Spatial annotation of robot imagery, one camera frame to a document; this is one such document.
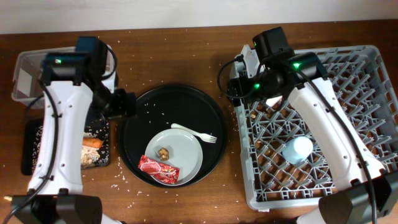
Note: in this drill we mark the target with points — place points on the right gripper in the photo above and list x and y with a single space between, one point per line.
244 83

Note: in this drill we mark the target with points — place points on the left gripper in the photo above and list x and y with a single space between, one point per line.
126 106

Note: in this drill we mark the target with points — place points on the orange carrot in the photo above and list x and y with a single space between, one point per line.
92 142

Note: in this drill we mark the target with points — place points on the light blue plastic cup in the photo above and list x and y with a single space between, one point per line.
297 150

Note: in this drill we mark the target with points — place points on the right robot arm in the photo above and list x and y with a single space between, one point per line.
317 128

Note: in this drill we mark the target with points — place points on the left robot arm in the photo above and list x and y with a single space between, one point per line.
54 193

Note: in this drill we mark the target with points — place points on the grey dishwasher rack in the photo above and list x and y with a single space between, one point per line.
363 89

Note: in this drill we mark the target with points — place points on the black rectangular tray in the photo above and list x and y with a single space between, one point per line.
94 120

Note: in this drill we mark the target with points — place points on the pile of rice scraps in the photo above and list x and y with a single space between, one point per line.
90 157

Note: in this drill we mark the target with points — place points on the brown food scrap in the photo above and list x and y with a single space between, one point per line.
163 154

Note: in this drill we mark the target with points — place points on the grey plate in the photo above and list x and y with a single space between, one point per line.
185 153

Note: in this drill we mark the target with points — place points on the red snack wrapper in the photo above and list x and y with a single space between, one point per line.
164 173

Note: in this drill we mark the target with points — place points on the white plastic fork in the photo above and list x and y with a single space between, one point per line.
203 136

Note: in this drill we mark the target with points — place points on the clear plastic bin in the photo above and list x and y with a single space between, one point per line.
28 73

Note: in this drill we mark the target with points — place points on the peanut on table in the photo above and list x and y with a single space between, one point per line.
8 198

